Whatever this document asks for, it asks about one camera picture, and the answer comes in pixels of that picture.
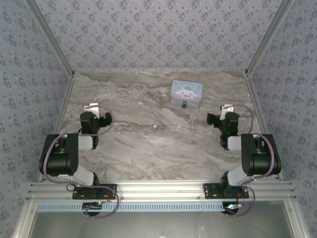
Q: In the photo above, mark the small dark blue padlock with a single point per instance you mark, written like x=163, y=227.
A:
x=184, y=105

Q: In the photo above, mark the blue cartoon tin box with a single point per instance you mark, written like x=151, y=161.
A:
x=185, y=90

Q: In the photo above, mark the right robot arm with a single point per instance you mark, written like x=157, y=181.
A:
x=260, y=161

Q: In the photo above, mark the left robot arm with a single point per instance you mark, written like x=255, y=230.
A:
x=59, y=161

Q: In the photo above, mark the small circuit board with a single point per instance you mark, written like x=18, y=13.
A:
x=92, y=205
x=232, y=206

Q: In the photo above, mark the grey metal sheet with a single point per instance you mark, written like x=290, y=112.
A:
x=158, y=225

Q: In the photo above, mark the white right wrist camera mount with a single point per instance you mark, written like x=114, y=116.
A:
x=226, y=110

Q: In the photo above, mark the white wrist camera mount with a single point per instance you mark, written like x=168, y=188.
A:
x=92, y=108
x=226, y=110

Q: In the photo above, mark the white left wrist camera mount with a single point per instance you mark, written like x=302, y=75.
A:
x=92, y=108

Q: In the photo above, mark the aluminium table side rail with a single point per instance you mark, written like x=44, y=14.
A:
x=261, y=116
x=59, y=116

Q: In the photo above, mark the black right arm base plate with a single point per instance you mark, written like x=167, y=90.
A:
x=210, y=191

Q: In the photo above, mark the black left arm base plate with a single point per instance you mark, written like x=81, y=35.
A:
x=111, y=188

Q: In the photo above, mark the aluminium frame post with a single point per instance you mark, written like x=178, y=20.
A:
x=270, y=37
x=53, y=39

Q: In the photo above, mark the aluminium cross rail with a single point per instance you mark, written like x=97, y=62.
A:
x=158, y=191

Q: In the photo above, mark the aluminium frame leg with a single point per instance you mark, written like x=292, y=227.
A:
x=24, y=220
x=294, y=220

